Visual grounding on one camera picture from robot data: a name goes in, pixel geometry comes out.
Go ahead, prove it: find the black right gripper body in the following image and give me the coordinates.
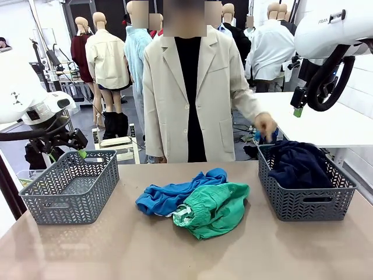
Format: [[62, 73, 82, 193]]
[[300, 58, 339, 103]]

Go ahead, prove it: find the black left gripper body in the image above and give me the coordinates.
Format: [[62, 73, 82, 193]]
[[29, 128, 71, 152]]

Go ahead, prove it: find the small navy garment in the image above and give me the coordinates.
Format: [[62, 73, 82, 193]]
[[262, 140, 309, 164]]

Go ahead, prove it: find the large navy garment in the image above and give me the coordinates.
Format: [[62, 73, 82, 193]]
[[268, 145, 335, 190]]

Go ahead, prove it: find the bright blue garment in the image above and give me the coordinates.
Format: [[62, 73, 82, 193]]
[[135, 167, 228, 217]]

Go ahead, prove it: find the green drawstring garment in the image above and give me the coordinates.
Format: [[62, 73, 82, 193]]
[[171, 183, 251, 240]]

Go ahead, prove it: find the person's left forearm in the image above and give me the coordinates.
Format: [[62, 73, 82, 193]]
[[233, 87, 265, 123]]

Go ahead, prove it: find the person's right forearm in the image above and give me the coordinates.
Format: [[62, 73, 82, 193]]
[[144, 110, 164, 158]]

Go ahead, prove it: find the person's left hand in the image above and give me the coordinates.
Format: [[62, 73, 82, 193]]
[[255, 112, 278, 138]]

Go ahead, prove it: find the black bag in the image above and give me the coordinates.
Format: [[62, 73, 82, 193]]
[[24, 142, 65, 170]]

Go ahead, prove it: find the white rectangular table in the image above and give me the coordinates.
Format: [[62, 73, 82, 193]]
[[253, 92, 373, 167]]

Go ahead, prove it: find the clear bin with green contents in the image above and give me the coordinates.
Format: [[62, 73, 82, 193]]
[[16, 170, 37, 187]]

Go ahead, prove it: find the mannequin in white shirt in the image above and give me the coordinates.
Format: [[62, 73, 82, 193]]
[[244, 2, 297, 93]]

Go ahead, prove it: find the black trousers heap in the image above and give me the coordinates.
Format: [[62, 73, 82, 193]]
[[102, 111, 129, 140]]

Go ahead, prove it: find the mannequin in black coat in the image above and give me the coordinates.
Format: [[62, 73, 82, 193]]
[[279, 2, 298, 36]]

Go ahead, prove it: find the pale wooden stool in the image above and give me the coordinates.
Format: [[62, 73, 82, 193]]
[[98, 136, 140, 165]]

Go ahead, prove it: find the standing bystander person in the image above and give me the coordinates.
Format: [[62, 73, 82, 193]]
[[244, 16, 258, 79]]

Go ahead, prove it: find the grey plastic woven basket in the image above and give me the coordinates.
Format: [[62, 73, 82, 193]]
[[258, 142, 358, 222], [19, 150, 120, 225]]

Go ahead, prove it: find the mannequin in black jacket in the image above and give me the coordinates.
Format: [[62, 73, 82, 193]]
[[221, 3, 252, 88]]

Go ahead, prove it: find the black tripod stand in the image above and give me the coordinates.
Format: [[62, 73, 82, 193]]
[[29, 37, 52, 93]]

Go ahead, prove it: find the black monitor on pole stand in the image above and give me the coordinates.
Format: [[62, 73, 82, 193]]
[[45, 43, 73, 132]]

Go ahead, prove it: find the mannequin in maroon top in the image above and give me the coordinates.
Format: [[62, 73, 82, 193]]
[[71, 16, 105, 129]]

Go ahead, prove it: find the mannequin in cream jacket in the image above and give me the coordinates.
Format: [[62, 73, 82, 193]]
[[85, 12, 131, 114]]

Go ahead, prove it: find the mannequin in pale blue shirt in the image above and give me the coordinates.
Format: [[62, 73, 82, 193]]
[[217, 23, 234, 39]]

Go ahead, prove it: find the person in beige coat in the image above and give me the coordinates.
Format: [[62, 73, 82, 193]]
[[142, 0, 278, 164]]

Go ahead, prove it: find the mannequin in light blue fleece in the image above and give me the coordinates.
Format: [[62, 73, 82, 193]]
[[124, 0, 154, 96]]

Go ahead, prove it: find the mannequin in red jacket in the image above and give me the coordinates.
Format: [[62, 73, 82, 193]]
[[149, 13, 164, 40]]

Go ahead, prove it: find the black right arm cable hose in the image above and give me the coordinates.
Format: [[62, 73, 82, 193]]
[[307, 43, 356, 112]]

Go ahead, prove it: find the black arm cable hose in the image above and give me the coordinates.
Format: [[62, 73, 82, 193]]
[[307, 43, 356, 112], [0, 116, 72, 142]]

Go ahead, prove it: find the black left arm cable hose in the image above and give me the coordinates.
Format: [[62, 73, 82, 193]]
[[0, 116, 72, 142]]

